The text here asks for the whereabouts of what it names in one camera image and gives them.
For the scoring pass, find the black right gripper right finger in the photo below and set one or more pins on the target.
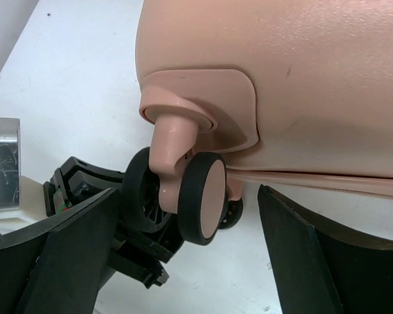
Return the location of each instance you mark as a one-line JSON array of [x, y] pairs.
[[322, 266]]

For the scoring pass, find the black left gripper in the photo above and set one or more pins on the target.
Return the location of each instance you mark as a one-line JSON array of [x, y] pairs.
[[146, 237]]

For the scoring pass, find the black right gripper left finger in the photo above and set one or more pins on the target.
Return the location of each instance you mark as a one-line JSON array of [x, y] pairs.
[[56, 264]]

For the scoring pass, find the pink hard-shell suitcase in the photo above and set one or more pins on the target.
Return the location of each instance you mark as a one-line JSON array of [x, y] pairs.
[[287, 92]]

